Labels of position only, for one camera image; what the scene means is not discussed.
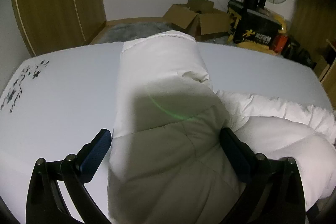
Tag white bed sheet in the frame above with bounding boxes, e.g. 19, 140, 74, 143
1, 43, 332, 223

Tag black yellow delivery box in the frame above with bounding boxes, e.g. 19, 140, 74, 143
227, 0, 282, 47

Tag open brown cardboard box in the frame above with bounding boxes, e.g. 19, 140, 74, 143
163, 0, 230, 42

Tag grey fluffy rug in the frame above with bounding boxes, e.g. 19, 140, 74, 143
104, 22, 173, 42

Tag wooden side shelf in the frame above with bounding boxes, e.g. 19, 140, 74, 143
313, 39, 335, 110

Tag white puffy down jacket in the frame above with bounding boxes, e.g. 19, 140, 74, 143
108, 31, 335, 223

